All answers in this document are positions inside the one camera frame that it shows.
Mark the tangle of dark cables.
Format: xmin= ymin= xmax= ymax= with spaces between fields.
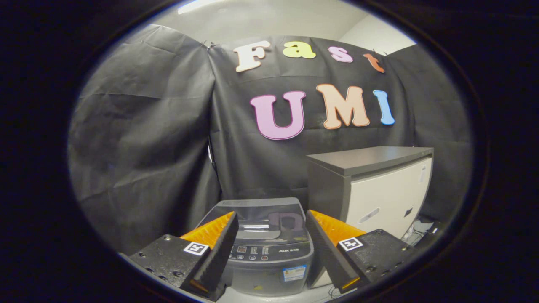
xmin=402 ymin=217 xmax=440 ymax=247

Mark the black backdrop cloth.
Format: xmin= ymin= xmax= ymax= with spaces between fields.
xmin=67 ymin=24 xmax=472 ymax=255

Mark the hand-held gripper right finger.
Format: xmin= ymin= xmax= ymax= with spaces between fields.
xmin=305 ymin=210 xmax=418 ymax=294

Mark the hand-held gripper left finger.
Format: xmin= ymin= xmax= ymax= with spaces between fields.
xmin=128 ymin=211 xmax=239 ymax=301

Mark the grey washing machine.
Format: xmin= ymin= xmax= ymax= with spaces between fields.
xmin=196 ymin=197 xmax=314 ymax=297

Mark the white cabinet with grey top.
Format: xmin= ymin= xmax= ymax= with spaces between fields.
xmin=307 ymin=146 xmax=434 ymax=289

